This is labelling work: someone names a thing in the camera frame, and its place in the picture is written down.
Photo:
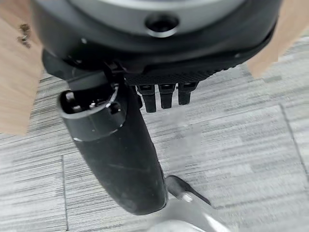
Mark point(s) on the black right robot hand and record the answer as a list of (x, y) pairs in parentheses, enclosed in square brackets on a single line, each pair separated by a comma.
[(116, 149)]

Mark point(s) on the light wooden cabinet panel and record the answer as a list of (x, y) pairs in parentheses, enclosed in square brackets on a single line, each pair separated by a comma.
[(14, 79), (285, 36)]

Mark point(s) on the dark robot foot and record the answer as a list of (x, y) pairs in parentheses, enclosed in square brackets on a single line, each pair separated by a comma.
[(178, 186)]

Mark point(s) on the silver robot leg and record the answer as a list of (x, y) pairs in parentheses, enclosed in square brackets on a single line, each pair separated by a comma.
[(183, 217)]

